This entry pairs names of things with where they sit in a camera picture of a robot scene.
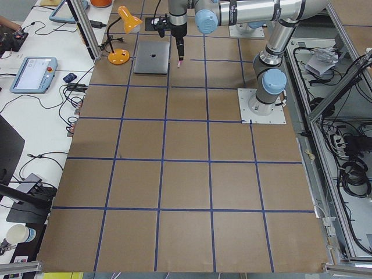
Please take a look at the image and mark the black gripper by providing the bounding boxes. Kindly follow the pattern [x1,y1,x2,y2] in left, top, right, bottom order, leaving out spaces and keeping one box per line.
[170,14,187,61]

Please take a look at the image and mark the white computer mouse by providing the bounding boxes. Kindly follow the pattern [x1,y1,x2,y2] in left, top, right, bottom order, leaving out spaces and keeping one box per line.
[151,18,160,25]

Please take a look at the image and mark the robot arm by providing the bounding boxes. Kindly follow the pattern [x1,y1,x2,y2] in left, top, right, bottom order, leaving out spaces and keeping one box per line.
[168,0,328,116]
[229,22,265,38]

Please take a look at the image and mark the silver laptop notebook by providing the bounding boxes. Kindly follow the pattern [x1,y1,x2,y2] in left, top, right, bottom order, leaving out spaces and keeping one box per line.
[134,41,170,75]

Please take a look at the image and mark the black mousepad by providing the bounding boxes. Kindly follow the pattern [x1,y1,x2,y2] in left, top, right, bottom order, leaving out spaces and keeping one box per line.
[145,17,156,31]

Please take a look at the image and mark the orange desk lamp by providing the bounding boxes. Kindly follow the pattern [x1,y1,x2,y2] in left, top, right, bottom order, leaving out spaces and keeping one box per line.
[105,5,144,66]

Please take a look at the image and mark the black power adapter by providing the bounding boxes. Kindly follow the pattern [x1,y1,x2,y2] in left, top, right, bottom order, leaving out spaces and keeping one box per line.
[90,20,106,28]

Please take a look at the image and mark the orange cylindrical container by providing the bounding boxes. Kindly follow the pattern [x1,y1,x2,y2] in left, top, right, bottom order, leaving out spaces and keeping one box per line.
[90,0,112,8]

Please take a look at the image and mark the dark blue pouch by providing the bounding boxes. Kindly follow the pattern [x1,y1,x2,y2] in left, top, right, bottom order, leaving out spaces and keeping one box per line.
[63,73,77,83]

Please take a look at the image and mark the blue teach pendant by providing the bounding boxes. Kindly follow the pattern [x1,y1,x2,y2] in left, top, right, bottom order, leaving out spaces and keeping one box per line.
[49,1,76,24]
[9,56,58,94]

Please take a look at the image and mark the grey usb hub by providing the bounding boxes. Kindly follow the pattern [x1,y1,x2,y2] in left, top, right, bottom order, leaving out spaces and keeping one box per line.
[16,173,42,194]

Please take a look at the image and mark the black monitor stand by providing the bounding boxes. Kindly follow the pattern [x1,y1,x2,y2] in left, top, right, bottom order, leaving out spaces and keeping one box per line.
[1,117,56,224]

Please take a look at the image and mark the white paper cup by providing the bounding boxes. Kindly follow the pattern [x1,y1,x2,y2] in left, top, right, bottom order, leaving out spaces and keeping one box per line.
[6,224,37,245]

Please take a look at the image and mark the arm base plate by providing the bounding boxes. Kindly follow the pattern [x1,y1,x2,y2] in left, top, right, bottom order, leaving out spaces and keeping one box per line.
[229,24,264,40]
[237,88,287,124]

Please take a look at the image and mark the lamp power cable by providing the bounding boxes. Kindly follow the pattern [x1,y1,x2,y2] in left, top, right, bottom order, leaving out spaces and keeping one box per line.
[98,35,126,53]

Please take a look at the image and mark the aluminium frame post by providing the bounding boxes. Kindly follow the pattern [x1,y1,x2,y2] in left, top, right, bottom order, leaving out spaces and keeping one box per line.
[66,0,102,61]

